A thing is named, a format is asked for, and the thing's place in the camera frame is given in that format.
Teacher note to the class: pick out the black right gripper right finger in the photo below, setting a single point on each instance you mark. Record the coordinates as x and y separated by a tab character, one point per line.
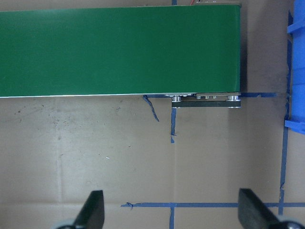
252	212

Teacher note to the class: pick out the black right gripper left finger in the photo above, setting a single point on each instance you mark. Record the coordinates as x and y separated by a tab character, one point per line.
91	215

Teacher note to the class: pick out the blue right plastic bin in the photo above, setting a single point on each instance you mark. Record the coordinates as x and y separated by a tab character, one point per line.
297	30

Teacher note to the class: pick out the green conveyor belt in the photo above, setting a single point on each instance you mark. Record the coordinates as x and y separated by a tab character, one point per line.
188	53

